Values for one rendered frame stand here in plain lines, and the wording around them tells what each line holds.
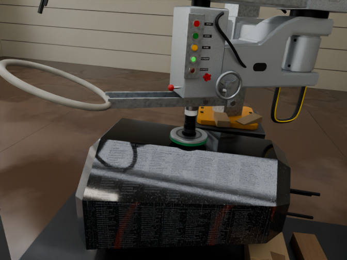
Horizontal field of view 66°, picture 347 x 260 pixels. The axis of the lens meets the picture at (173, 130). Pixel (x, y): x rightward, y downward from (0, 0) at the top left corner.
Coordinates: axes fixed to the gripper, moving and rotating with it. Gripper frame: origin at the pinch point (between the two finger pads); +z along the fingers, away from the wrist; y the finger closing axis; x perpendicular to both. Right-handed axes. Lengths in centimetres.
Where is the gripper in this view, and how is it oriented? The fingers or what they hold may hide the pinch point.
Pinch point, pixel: (23, 2)
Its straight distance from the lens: 135.7
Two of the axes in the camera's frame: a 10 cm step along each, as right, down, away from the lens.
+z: -4.1, 8.8, 2.4
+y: 9.0, 3.7, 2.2
